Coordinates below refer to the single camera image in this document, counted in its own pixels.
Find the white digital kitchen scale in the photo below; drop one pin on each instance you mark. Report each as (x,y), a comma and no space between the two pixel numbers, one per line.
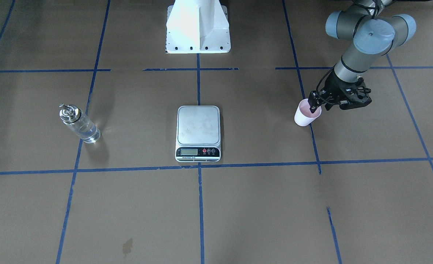
(198,134)

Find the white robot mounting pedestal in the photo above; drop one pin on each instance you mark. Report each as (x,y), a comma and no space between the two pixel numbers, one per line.
(197,27)

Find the pink plastic cup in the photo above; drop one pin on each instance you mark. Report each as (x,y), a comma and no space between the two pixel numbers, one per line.
(303,116)

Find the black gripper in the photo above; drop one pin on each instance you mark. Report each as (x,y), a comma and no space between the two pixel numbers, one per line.
(334,87)

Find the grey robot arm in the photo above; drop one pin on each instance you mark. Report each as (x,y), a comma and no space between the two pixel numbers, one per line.
(372,37)

